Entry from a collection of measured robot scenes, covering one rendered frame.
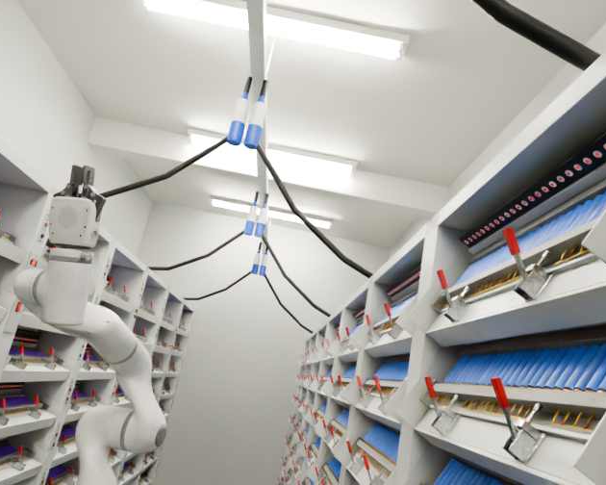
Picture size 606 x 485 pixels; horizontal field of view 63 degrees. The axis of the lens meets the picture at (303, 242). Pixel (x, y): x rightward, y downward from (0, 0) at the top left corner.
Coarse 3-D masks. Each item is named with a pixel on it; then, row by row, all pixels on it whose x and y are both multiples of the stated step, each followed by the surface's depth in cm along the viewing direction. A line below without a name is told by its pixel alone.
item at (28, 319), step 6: (24, 306) 176; (24, 312) 181; (30, 312) 190; (24, 318) 178; (30, 318) 182; (36, 318) 186; (18, 324) 177; (24, 324) 181; (30, 324) 185; (36, 324) 189; (42, 324) 194; (48, 330) 201; (54, 330) 206; (60, 330) 211
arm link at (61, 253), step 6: (60, 246) 102; (66, 246) 102; (54, 252) 101; (60, 252) 101; (66, 252) 101; (72, 252) 101; (78, 252) 102; (84, 252) 103; (90, 252) 105; (54, 258) 101; (60, 258) 101; (66, 258) 101; (72, 258) 101; (78, 258) 102; (84, 258) 102; (90, 258) 105
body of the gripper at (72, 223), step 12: (60, 204) 103; (72, 204) 103; (84, 204) 102; (60, 216) 103; (72, 216) 103; (84, 216) 102; (60, 228) 103; (72, 228) 102; (84, 228) 102; (96, 228) 104; (60, 240) 103; (72, 240) 102; (84, 240) 102; (96, 240) 106
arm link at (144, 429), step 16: (144, 352) 129; (128, 368) 125; (144, 368) 129; (128, 384) 127; (144, 384) 129; (144, 400) 126; (128, 416) 125; (144, 416) 123; (160, 416) 127; (128, 432) 123; (144, 432) 122; (160, 432) 124; (128, 448) 123; (144, 448) 123
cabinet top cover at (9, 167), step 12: (0, 144) 145; (0, 156) 149; (12, 156) 151; (0, 168) 161; (12, 168) 158; (24, 168) 159; (0, 180) 174; (12, 180) 171; (24, 180) 168; (36, 180) 167; (108, 240) 242
